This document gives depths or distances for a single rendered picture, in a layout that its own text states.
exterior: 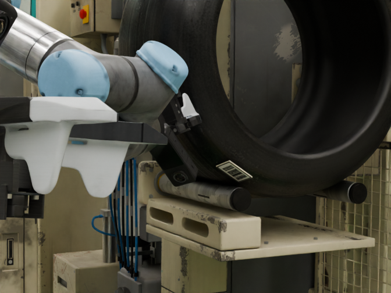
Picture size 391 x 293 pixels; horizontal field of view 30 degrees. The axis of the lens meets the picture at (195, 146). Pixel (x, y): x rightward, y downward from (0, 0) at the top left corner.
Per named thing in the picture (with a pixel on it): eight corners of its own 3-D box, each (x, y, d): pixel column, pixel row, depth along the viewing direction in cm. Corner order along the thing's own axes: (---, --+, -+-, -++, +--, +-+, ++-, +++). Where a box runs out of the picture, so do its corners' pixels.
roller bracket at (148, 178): (137, 203, 168) (137, 161, 168) (282, 195, 186) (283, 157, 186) (142, 205, 165) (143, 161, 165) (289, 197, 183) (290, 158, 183)
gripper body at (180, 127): (180, 82, 123) (149, 90, 112) (198, 129, 124) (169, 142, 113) (142, 97, 126) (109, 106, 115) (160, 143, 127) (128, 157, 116)
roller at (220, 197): (176, 189, 170) (158, 194, 168) (172, 170, 169) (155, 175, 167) (253, 208, 139) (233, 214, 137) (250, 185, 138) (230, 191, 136)
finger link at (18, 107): (73, 130, 47) (3, 136, 53) (74, 102, 47) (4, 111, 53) (7, 122, 43) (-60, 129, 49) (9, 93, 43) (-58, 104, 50)
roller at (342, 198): (278, 177, 182) (268, 190, 181) (267, 165, 181) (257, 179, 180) (372, 192, 151) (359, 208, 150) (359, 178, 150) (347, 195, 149)
